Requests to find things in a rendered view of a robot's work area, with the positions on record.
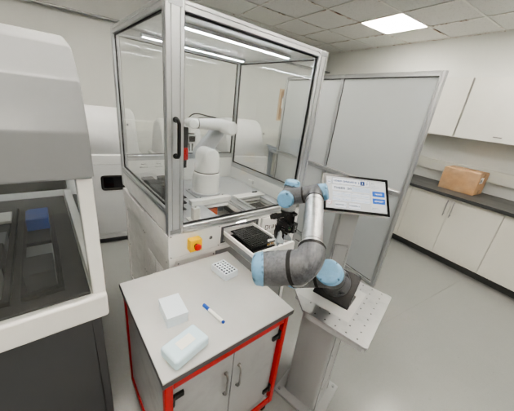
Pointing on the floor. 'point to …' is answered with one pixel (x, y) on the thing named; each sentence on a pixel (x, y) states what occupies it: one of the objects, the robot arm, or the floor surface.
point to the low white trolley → (228, 302)
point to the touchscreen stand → (341, 237)
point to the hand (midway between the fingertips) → (279, 242)
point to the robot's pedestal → (314, 358)
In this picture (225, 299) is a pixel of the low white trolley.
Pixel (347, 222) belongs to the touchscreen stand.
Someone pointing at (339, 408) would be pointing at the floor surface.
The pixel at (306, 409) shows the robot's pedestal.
